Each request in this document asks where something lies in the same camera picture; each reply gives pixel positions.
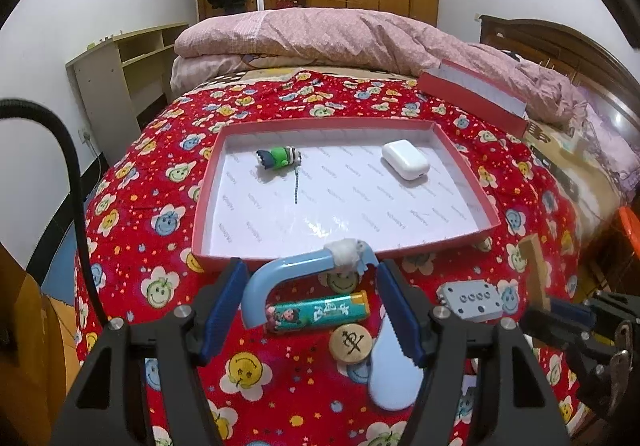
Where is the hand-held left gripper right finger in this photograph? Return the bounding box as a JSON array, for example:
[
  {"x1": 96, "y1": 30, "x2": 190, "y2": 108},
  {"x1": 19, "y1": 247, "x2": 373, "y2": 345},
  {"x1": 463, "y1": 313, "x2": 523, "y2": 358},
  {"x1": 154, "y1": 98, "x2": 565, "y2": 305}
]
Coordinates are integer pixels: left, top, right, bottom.
[{"x1": 377, "y1": 260, "x2": 576, "y2": 446}]

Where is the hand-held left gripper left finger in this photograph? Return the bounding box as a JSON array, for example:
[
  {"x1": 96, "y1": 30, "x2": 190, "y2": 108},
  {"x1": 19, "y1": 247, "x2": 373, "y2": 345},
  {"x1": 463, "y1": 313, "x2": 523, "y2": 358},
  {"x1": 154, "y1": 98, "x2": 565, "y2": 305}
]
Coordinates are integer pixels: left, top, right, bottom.
[{"x1": 50, "y1": 258, "x2": 251, "y2": 446}]

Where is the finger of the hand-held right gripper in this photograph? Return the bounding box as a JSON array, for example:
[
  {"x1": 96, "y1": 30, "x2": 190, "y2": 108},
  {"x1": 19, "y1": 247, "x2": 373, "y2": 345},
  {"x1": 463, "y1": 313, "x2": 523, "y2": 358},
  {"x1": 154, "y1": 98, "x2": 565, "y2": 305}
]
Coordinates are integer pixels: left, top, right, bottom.
[
  {"x1": 548, "y1": 298, "x2": 602, "y2": 323},
  {"x1": 522, "y1": 308, "x2": 600, "y2": 353}
]

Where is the blue curved plastic handle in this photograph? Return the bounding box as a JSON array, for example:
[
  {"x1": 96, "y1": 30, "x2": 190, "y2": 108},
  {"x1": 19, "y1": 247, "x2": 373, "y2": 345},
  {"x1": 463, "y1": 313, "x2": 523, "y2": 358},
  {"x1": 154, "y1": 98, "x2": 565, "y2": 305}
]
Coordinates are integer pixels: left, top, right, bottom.
[{"x1": 241, "y1": 238, "x2": 379, "y2": 328}]

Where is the small wooden block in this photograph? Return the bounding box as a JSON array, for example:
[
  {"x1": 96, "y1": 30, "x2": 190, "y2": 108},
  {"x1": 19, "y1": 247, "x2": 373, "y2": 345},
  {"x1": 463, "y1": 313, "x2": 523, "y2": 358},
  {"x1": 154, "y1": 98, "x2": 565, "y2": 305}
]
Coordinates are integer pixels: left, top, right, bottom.
[{"x1": 519, "y1": 234, "x2": 551, "y2": 311}]

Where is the round wooden chess piece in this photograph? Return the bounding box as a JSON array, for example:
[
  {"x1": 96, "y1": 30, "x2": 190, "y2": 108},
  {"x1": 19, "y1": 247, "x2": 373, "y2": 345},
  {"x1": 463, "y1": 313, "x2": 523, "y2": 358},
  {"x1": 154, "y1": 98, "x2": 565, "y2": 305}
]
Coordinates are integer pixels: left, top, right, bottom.
[{"x1": 328, "y1": 324, "x2": 373, "y2": 365}]

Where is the light blue oval paddle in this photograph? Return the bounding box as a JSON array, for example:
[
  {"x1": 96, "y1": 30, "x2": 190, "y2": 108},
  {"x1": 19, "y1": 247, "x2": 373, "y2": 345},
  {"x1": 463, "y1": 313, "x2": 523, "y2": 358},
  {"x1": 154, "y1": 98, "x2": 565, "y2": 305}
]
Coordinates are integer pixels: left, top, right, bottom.
[{"x1": 368, "y1": 308, "x2": 426, "y2": 411}]

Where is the grey metal block with holes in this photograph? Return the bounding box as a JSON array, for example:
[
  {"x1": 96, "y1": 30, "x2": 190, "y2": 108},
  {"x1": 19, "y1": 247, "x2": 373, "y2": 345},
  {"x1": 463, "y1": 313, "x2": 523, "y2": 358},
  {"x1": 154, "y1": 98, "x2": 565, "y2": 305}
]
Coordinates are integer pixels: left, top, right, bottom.
[{"x1": 436, "y1": 280, "x2": 504, "y2": 321}]

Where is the green cartoon lighter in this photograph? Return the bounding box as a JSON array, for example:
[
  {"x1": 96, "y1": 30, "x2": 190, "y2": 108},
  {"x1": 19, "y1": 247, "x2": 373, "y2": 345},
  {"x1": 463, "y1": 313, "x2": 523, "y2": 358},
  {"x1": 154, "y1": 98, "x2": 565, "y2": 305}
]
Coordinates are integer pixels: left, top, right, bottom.
[{"x1": 264, "y1": 291, "x2": 370, "y2": 336}]

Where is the pink cardboard box tray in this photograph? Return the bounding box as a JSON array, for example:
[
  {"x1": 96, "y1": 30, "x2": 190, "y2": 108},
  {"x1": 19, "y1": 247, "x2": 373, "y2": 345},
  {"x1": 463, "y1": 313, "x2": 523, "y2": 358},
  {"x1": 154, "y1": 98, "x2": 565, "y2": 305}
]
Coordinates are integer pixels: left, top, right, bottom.
[{"x1": 191, "y1": 118, "x2": 502, "y2": 273}]

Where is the orange plastic object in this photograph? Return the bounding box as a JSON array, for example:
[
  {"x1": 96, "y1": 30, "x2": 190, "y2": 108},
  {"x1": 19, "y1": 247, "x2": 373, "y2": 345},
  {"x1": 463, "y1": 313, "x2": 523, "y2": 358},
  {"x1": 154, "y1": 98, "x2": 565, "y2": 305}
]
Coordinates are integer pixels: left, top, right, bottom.
[{"x1": 619, "y1": 207, "x2": 640, "y2": 257}]

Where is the red flower-print blanket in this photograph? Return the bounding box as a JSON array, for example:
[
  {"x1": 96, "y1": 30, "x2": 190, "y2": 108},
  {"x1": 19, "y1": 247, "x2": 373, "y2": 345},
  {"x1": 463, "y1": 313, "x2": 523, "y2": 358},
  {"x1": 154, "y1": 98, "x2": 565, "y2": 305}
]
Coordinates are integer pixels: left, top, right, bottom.
[{"x1": 74, "y1": 70, "x2": 601, "y2": 446}]

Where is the white earbuds case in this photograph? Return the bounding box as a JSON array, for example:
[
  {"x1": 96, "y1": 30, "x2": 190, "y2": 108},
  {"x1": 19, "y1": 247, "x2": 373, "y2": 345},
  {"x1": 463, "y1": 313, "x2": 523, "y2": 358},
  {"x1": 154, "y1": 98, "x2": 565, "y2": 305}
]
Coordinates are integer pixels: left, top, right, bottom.
[{"x1": 381, "y1": 140, "x2": 431, "y2": 178}]

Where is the purple pillow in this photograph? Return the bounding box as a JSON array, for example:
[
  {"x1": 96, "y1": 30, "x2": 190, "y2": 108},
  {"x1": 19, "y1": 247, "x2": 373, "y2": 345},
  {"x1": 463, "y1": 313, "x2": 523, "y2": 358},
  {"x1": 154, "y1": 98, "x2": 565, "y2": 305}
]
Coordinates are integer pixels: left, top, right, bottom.
[{"x1": 575, "y1": 86, "x2": 640, "y2": 207}]

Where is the brown wooden cabinet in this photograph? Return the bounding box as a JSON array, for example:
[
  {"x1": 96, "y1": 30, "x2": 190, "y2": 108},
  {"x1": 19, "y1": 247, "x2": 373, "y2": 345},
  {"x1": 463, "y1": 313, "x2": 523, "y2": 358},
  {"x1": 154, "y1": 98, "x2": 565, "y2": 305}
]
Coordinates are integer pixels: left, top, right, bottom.
[{"x1": 0, "y1": 241, "x2": 83, "y2": 446}]

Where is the red cardboard box lid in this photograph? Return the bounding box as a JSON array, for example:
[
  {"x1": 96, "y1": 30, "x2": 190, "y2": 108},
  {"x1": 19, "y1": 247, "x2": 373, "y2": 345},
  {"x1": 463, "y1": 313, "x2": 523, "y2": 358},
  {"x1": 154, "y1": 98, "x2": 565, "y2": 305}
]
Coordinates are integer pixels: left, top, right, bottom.
[{"x1": 417, "y1": 60, "x2": 528, "y2": 134}]

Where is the beige shelf unit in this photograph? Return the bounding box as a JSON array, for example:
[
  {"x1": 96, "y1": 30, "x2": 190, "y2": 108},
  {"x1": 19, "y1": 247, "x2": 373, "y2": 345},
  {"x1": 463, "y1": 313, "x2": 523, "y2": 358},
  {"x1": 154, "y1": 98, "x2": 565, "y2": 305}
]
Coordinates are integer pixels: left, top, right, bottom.
[{"x1": 66, "y1": 23, "x2": 190, "y2": 167}]

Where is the dark wooden headboard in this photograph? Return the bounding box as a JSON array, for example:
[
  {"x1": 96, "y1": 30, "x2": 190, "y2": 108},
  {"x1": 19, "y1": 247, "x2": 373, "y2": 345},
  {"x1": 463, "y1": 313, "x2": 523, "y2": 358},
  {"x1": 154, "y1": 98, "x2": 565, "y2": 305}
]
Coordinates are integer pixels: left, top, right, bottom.
[{"x1": 479, "y1": 14, "x2": 640, "y2": 147}]

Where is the pink quilt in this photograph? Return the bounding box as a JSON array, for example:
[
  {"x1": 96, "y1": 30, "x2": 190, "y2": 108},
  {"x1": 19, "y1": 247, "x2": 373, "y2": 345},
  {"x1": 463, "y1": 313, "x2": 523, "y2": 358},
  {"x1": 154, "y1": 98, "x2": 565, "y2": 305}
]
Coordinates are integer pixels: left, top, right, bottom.
[{"x1": 171, "y1": 8, "x2": 596, "y2": 127}]

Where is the green toy keychain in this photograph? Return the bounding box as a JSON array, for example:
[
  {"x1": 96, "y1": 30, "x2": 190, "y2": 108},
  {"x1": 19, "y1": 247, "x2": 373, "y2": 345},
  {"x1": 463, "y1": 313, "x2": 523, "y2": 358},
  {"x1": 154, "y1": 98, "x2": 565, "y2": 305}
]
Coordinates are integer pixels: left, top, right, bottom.
[{"x1": 256, "y1": 146, "x2": 303, "y2": 204}]

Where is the thick black cable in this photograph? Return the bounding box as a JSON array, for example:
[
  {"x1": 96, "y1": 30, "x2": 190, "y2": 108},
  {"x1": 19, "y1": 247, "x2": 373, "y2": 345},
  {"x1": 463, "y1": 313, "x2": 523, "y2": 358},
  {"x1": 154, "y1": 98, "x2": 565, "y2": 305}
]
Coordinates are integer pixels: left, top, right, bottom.
[{"x1": 0, "y1": 98, "x2": 113, "y2": 327}]

